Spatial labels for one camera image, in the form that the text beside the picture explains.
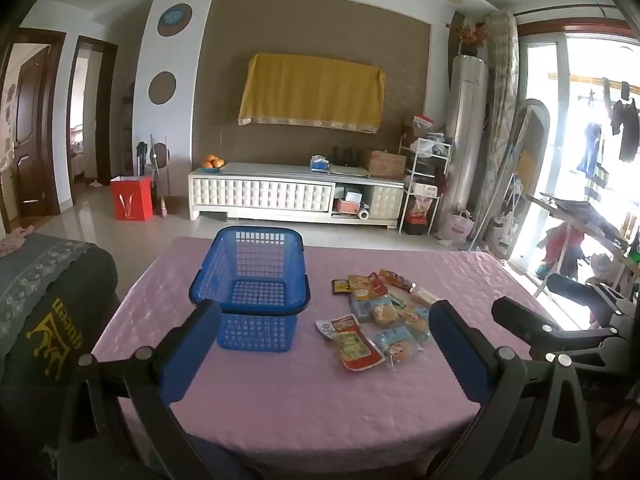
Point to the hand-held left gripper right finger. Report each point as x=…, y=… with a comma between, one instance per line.
x=460, y=355

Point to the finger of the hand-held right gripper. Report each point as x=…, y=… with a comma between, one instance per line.
x=575, y=287
x=520, y=317

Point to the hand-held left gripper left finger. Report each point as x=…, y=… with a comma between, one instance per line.
x=190, y=355

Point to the blue bread packet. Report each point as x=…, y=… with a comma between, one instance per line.
x=414, y=317
x=382, y=312
x=395, y=345

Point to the white cracker packet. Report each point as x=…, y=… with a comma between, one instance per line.
x=424, y=294

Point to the blue plastic basket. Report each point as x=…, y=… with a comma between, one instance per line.
x=250, y=308

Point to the orange striped snack packet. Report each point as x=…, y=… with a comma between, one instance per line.
x=395, y=277

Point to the red sausage packet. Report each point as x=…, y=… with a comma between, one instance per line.
x=352, y=347

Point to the dark snack packet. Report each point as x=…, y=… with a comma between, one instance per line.
x=341, y=286

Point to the red garment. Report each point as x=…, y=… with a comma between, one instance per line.
x=562, y=245

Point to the folding drying rack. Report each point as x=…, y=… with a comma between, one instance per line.
x=575, y=212

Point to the white pink shopping bag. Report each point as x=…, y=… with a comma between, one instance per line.
x=455, y=230

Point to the pink tablecloth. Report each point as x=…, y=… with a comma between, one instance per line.
x=300, y=400

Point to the dark cloth yellow crown print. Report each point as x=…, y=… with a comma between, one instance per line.
x=90, y=285

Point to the blue hanging garment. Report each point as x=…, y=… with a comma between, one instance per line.
x=590, y=150

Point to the broom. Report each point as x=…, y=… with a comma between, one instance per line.
x=162, y=205

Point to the leaning ironing board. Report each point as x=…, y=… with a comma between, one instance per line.
x=532, y=140

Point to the white shelf rack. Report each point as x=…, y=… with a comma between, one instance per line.
x=425, y=190

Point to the red gift bag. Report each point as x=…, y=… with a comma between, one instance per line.
x=131, y=200

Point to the dark hanging garment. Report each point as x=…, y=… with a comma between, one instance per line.
x=627, y=130

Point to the white paper roll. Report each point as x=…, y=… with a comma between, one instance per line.
x=363, y=214

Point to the grey lace sofa cover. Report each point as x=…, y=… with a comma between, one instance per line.
x=40, y=270

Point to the white TV cabinet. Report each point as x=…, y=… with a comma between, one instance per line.
x=260, y=195

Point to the patterned curtain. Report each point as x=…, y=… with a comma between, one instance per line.
x=502, y=110

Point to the plate of oranges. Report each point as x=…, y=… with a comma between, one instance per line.
x=212, y=163

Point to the silver standing air conditioner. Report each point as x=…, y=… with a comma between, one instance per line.
x=467, y=125

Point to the grey floor fan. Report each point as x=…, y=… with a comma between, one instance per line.
x=159, y=152

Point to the brown cardboard box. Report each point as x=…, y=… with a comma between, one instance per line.
x=384, y=164

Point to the pink cloth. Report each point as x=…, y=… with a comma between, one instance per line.
x=12, y=241

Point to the black router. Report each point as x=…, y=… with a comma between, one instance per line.
x=344, y=159

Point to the blue tissue box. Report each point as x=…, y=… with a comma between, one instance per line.
x=320, y=162

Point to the artificial flowers vase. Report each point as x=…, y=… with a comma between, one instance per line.
x=470, y=37

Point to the brown wooden door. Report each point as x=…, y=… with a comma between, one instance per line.
x=30, y=130

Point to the yellow cloth cover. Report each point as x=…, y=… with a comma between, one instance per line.
x=310, y=90

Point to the brown round wall disc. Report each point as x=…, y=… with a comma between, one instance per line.
x=162, y=88

